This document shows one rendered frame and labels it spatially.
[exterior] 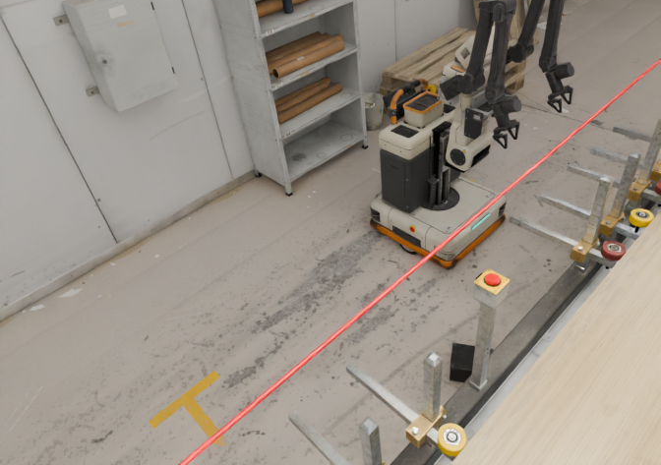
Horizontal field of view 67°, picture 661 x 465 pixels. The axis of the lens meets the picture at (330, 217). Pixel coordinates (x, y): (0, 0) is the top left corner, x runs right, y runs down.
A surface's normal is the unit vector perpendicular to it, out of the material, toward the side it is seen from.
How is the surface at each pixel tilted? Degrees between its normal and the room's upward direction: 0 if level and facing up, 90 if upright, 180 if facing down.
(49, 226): 90
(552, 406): 0
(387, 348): 0
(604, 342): 0
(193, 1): 90
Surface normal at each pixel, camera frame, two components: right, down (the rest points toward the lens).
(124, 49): 0.68, 0.41
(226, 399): -0.11, -0.77
